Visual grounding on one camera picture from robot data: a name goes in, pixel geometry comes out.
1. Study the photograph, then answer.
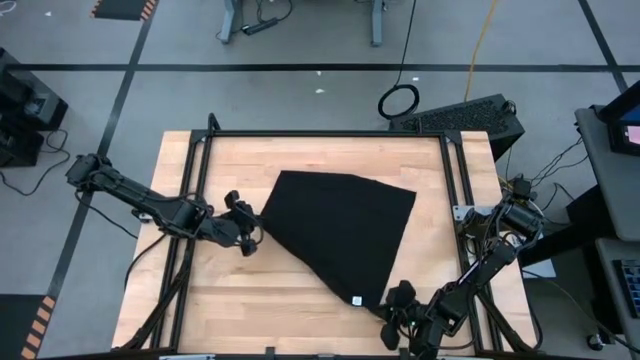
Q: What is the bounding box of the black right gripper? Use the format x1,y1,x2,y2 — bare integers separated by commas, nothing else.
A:
373,279,441,351

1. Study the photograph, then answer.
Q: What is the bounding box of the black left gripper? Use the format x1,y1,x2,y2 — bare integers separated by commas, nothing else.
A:
202,189,263,258

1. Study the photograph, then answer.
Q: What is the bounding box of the black cloth napkin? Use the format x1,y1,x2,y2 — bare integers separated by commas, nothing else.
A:
259,169,418,312

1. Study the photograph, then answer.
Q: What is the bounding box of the white paper box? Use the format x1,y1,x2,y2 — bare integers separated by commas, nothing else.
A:
519,259,557,279

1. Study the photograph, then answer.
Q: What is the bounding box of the black desk foot beam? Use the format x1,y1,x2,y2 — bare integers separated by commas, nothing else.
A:
517,184,619,269

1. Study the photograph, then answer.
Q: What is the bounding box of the black power strip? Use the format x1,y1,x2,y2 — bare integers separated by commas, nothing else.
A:
241,17,279,36

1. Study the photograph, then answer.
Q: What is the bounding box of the grey desk leg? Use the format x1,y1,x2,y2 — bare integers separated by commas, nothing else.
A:
369,0,386,48
218,0,239,45

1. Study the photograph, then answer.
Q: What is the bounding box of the black perforated computer case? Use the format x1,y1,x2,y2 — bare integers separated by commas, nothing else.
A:
388,93,526,162

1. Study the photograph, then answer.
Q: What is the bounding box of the grey desk with keyboard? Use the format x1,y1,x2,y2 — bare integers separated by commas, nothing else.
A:
594,237,640,351

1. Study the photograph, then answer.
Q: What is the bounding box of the black keyboard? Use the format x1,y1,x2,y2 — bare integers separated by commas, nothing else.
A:
612,258,640,320

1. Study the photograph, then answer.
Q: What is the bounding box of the black equipment cart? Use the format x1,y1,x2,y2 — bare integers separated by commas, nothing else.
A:
0,47,70,169

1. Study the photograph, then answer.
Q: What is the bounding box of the black mat with orange stripes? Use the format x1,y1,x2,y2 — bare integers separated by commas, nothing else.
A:
89,0,159,22
0,293,58,360

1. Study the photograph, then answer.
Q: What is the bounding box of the dark monitor screen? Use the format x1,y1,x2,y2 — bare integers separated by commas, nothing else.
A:
597,79,640,157

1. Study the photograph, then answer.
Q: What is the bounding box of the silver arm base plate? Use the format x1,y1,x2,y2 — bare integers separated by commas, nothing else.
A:
452,204,481,222

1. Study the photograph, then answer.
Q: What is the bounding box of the black aluminium table frame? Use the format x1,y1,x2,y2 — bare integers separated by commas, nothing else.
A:
117,112,546,360

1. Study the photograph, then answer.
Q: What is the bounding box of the black floor cable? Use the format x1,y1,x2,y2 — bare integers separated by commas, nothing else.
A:
0,128,71,197

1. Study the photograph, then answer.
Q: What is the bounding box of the black hanging cable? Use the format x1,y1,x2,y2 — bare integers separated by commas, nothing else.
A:
377,0,421,121

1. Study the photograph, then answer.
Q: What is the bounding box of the yellow hanging cable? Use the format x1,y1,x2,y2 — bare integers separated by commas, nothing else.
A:
463,0,500,104

